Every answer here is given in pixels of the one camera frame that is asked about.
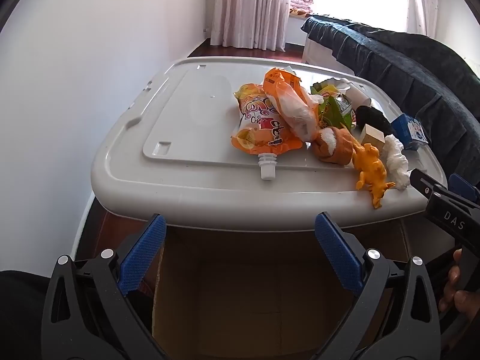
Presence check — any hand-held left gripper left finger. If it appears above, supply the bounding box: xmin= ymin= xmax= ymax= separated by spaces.
xmin=40 ymin=213 xmax=169 ymax=360

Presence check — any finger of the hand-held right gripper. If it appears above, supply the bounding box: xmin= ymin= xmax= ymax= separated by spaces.
xmin=449 ymin=174 xmax=480 ymax=205
xmin=410 ymin=169 xmax=449 ymax=198

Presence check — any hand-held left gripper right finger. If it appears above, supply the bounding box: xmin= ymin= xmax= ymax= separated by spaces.
xmin=314 ymin=212 xmax=441 ymax=360

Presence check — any white tissue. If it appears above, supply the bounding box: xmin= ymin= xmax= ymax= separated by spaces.
xmin=382 ymin=135 xmax=410 ymax=190

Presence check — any yellow toy dinosaur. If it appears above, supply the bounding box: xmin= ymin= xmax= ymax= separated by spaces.
xmin=352 ymin=142 xmax=396 ymax=209

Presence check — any small wooden block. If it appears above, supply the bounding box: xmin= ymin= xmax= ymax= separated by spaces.
xmin=359 ymin=124 xmax=387 ymax=150

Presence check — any brown cardboard box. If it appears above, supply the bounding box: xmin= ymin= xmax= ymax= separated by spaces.
xmin=150 ymin=219 xmax=411 ymax=360

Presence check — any brown and white plush toy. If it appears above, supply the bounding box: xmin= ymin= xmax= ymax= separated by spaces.
xmin=312 ymin=127 xmax=361 ymax=166

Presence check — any green snack packet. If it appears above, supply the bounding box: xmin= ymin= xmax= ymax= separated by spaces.
xmin=309 ymin=79 xmax=357 ymax=132

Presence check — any orange spout pouch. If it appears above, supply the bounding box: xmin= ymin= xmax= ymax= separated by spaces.
xmin=229 ymin=83 xmax=304 ymax=181

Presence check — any orange plastic snack bag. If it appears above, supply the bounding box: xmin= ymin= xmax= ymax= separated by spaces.
xmin=262 ymin=67 xmax=325 ymax=143

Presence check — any person's right hand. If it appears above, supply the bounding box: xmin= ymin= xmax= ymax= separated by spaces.
xmin=438 ymin=249 xmax=479 ymax=316

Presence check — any small blue carton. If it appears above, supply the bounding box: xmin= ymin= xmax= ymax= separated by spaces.
xmin=392 ymin=113 xmax=430 ymax=151

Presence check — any black cloth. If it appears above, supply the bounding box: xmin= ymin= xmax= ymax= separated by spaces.
xmin=354 ymin=106 xmax=394 ymax=137

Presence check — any dark blue sofa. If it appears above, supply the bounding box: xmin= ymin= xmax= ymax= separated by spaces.
xmin=301 ymin=15 xmax=480 ymax=188

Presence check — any white plastic storage box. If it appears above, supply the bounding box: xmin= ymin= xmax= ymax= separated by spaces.
xmin=90 ymin=57 xmax=449 ymax=231

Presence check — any pink patterned curtain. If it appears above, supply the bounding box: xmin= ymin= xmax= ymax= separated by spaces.
xmin=210 ymin=0 xmax=295 ymax=51
xmin=407 ymin=0 xmax=441 ymax=38

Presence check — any pile of folded clothes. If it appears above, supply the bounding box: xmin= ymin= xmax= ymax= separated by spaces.
xmin=289 ymin=0 xmax=314 ymax=16

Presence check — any white bed frame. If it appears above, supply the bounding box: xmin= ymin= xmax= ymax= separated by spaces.
xmin=303 ymin=32 xmax=361 ymax=76

